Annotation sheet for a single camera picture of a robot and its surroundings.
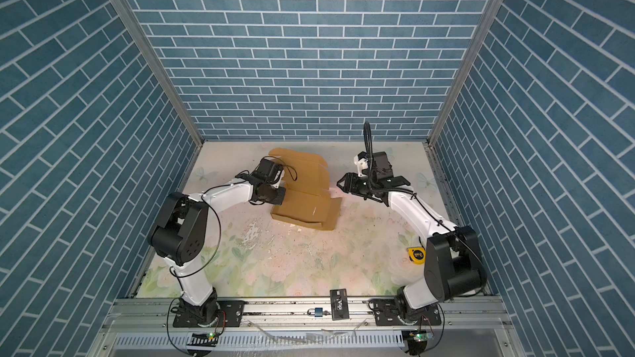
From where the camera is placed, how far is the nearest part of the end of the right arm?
64 cm

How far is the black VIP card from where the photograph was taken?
2.48 feet

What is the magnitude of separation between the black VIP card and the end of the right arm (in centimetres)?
33
